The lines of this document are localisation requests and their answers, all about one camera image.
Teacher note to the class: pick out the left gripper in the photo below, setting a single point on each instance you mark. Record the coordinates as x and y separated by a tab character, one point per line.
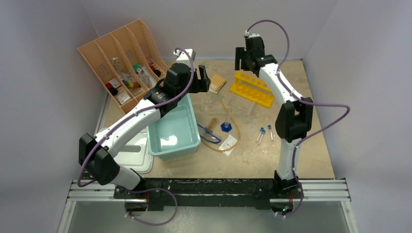
201	85

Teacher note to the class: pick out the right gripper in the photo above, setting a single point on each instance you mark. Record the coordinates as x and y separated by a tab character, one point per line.
241	53

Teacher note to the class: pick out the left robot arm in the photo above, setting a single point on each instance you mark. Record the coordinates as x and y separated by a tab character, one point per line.
97	153

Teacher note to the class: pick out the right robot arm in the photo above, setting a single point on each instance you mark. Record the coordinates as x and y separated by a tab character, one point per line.
294	119

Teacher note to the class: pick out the yellow spiral notebook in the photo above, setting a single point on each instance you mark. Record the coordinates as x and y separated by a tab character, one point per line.
217	82

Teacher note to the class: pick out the yellow test tube rack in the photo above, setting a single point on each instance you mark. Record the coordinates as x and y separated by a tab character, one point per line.
252	89

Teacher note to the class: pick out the tan bristle brush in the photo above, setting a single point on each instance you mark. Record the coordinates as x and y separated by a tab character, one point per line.
212	124

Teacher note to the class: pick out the clear well plate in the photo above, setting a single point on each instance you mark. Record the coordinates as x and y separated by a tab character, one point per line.
239	106

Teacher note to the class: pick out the blue safety glasses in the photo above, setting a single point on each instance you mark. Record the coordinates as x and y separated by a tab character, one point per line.
208	135

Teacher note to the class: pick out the teal plastic bin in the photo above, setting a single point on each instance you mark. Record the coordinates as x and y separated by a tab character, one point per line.
176	134

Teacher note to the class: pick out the tan rubber tubing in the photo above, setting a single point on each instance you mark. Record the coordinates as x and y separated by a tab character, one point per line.
215	147

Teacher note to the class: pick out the white label packet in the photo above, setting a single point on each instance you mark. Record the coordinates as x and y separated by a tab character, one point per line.
228	145

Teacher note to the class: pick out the peach desk file organizer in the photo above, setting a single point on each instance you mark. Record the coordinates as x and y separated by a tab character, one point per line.
127	63

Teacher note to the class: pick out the white bin lid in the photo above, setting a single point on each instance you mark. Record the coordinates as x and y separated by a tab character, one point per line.
135	154

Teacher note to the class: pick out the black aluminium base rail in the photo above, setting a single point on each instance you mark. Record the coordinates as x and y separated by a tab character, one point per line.
195	192

